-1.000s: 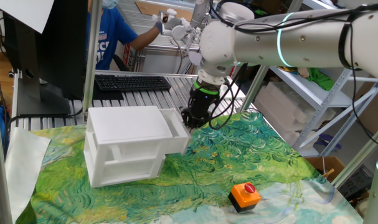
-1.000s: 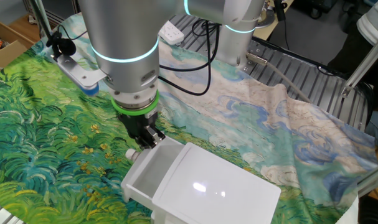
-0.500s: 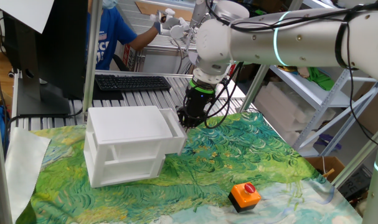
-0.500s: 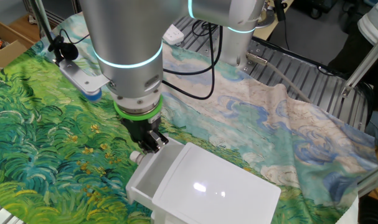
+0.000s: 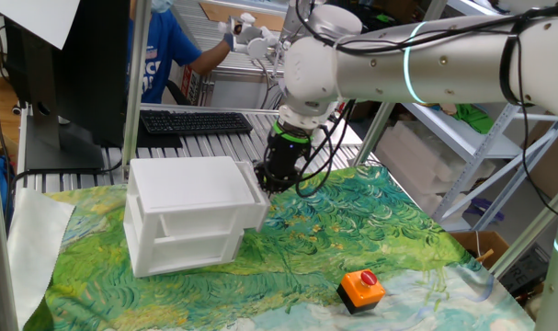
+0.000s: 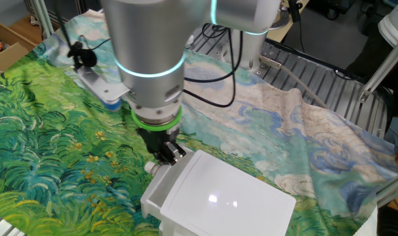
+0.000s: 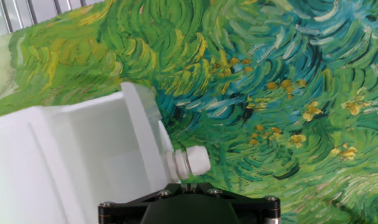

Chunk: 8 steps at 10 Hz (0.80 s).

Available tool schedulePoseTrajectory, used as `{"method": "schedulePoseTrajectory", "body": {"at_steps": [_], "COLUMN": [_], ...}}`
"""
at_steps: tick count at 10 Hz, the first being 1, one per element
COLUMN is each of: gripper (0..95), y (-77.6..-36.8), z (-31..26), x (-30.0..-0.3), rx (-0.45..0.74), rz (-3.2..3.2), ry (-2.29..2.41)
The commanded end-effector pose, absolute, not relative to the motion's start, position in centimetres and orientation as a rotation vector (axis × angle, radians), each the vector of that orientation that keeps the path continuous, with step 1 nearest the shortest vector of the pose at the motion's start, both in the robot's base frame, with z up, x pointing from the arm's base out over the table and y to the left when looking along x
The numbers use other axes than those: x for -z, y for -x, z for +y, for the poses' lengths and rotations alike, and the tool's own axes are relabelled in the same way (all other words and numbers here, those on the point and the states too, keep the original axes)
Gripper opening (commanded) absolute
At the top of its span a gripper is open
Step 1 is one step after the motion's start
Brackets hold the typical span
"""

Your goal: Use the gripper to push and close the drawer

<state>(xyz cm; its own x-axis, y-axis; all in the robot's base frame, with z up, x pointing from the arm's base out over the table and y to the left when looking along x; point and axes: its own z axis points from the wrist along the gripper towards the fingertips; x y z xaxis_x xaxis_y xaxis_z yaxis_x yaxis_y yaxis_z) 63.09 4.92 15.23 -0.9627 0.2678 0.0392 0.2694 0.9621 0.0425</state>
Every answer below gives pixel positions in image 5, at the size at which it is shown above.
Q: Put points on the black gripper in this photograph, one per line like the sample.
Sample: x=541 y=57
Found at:
x=285 y=158

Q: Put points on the white handheld controller device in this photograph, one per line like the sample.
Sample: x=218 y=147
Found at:
x=253 y=39

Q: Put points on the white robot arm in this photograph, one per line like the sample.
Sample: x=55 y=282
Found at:
x=444 y=64

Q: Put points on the bare person forearm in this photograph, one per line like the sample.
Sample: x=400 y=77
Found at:
x=212 y=57

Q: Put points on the white plastic drawer cabinet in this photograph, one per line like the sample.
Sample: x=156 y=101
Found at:
x=186 y=184

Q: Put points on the blue gloved hand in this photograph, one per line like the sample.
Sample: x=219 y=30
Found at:
x=229 y=41

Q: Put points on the green painted landscape tablecloth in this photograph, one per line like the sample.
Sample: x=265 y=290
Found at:
x=306 y=239

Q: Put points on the black keyboard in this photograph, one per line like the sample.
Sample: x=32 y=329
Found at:
x=196 y=123

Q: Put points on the black office chair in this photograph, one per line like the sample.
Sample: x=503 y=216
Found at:
x=177 y=94

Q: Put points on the orange box with red button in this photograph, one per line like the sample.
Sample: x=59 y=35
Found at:
x=359 y=292

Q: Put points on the white foam blocks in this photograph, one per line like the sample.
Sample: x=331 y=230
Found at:
x=412 y=156

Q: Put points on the flat brown cardboard sheet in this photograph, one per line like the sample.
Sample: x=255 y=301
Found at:
x=242 y=16

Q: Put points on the person in blue shirt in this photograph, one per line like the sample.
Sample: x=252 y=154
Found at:
x=161 y=50

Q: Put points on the green cloth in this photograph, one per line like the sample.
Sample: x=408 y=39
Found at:
x=476 y=117

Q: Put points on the black computer monitor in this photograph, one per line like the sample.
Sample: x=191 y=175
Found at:
x=85 y=69

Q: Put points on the brown cardboard box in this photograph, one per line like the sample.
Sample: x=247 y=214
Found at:
x=481 y=243

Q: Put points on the grey metal shelf rack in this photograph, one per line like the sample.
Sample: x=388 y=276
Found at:
x=485 y=138

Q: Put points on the aluminium diagonal brace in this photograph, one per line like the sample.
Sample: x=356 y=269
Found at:
x=527 y=234

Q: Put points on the black box with white print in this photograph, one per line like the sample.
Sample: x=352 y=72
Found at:
x=527 y=271

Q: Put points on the white paper sheet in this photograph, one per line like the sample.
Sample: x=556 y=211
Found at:
x=35 y=18

